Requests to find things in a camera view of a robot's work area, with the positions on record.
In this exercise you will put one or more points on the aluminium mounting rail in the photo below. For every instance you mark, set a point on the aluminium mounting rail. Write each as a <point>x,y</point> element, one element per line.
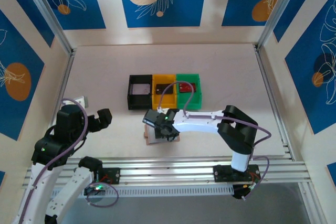
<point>168,174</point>

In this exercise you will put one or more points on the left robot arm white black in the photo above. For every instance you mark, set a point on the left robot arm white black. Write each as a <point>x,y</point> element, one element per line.
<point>36,195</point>

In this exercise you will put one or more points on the small black controller board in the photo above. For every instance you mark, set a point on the small black controller board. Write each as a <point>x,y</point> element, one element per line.
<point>94,190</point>
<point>242,191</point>

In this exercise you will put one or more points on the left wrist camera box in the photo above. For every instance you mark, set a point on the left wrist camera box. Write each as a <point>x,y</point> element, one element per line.
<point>82,101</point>

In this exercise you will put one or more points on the dark red card gold print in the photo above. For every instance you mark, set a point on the dark red card gold print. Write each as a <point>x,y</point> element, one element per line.
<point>185,88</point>

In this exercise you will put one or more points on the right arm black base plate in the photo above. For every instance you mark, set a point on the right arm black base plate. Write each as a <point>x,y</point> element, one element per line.
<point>219,174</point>

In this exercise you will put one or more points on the green plastic bin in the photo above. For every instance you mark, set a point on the green plastic bin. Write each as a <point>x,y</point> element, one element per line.
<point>197,102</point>

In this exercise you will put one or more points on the white floral print card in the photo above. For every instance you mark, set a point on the white floral print card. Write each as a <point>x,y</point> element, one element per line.
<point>141,89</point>

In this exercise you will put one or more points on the black plastic bin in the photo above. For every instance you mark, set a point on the black plastic bin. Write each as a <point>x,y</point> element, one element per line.
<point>140,103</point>

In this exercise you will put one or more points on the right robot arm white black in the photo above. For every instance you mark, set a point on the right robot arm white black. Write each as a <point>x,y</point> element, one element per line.
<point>236,129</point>

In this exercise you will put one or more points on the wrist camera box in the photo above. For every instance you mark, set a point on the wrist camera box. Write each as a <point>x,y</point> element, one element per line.
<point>163,109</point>
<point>82,101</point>

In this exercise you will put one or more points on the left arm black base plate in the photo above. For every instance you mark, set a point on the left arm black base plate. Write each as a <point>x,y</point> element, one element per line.
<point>114,175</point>

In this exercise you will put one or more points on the aluminium table side rail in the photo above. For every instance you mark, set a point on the aluminium table side rail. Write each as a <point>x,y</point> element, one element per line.
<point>261,61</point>
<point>65,77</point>

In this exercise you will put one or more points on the aluminium frame post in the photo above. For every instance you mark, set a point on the aluminium frame post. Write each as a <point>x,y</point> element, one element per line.
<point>47,11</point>
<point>281,9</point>

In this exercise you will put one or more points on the grey glossy panel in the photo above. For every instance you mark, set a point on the grey glossy panel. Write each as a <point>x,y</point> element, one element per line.
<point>168,212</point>

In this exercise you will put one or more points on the black card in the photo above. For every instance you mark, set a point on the black card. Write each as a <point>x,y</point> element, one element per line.
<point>168,90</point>

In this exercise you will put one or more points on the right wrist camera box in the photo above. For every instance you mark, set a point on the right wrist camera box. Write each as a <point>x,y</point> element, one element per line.
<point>163,109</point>

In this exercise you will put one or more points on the yellow plastic bin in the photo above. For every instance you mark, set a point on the yellow plastic bin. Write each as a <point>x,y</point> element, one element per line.
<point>164,102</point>

